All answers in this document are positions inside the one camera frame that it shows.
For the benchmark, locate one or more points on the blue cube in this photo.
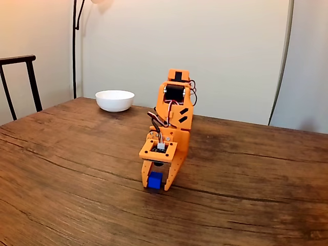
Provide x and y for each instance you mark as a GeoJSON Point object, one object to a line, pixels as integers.
{"type": "Point", "coordinates": [154, 180]}

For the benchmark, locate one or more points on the orange framed gripper camera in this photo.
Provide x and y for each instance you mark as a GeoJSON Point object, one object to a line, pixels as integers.
{"type": "Point", "coordinates": [147, 152]}

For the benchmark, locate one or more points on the white bowl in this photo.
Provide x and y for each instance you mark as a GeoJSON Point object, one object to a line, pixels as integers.
{"type": "Point", "coordinates": [114, 101]}

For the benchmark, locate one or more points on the black chair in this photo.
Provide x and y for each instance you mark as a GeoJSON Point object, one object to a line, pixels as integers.
{"type": "Point", "coordinates": [30, 77]}

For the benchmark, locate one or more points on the black floor lamp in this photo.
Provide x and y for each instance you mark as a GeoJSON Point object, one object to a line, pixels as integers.
{"type": "Point", "coordinates": [74, 51]}

